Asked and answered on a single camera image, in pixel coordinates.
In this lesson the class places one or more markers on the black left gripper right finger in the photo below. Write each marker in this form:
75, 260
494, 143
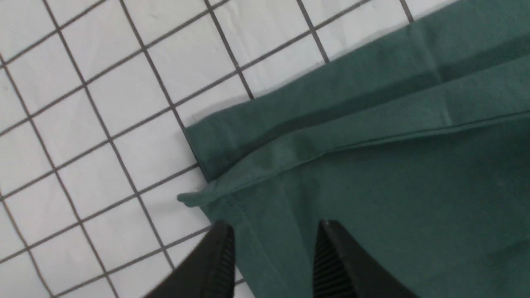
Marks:
342, 268

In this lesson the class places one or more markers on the white grid-patterned tablecloth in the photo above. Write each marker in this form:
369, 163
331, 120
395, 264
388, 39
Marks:
95, 97

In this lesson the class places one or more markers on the green long-sleeved shirt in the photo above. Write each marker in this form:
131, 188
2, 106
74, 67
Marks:
417, 143

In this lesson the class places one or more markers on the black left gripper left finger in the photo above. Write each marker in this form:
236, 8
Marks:
207, 272

